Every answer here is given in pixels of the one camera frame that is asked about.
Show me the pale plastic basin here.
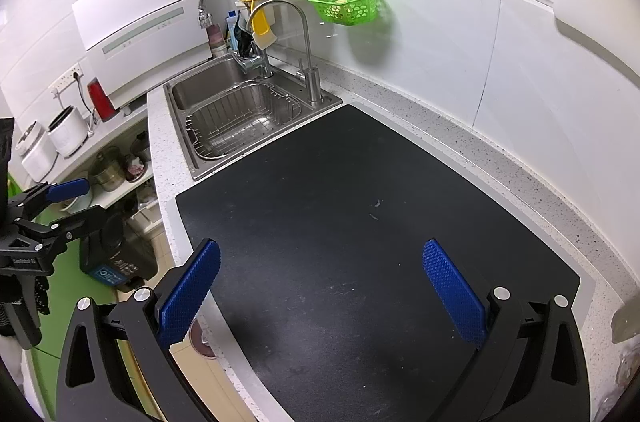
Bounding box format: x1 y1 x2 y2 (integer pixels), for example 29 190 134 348
59 189 93 212

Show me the yellow white scraper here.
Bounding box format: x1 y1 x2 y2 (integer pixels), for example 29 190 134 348
248 10 277 49

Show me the white wall socket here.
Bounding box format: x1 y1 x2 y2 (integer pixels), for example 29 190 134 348
49 65 83 92

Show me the white countertop dishwasher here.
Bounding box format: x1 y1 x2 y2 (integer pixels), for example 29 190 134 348
71 0 213 103

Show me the slim steel faucet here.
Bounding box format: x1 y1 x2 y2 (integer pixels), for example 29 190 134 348
247 0 323 106

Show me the black counter mat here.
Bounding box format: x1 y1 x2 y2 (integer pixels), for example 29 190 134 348
175 102 582 422

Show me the white storage box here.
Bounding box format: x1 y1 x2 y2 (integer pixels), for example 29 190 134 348
135 197 163 228

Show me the white rice cooker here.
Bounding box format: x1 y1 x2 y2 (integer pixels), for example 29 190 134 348
47 105 86 158
14 119 56 180

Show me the red thermos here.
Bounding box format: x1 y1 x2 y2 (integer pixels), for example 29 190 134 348
86 77 117 122

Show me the steel wire drain basket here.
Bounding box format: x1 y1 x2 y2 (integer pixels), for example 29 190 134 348
185 83 303 160

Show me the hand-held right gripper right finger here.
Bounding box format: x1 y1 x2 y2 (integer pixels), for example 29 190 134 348
422 238 591 422

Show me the green plastic wall basket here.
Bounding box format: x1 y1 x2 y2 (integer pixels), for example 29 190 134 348
307 0 381 26

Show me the stainless steel sink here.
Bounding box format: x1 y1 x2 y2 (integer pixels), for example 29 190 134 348
163 52 343 182

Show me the small purple trash can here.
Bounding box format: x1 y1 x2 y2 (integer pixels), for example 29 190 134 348
189 319 218 359

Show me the steel pot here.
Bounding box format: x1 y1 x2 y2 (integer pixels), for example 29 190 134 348
89 147 123 192

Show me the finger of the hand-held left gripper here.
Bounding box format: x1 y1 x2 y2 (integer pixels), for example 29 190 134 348
30 205 108 248
7 179 91 215

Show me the white shelf unit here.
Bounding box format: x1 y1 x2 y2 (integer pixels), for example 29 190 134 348
50 112 163 228

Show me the dark dual trash bin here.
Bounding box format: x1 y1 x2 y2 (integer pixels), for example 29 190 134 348
79 212 160 293

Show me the dark pink cup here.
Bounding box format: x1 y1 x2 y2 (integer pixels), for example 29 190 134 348
207 25 228 57

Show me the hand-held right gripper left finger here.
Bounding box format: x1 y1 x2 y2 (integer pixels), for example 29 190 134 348
55 238 222 422

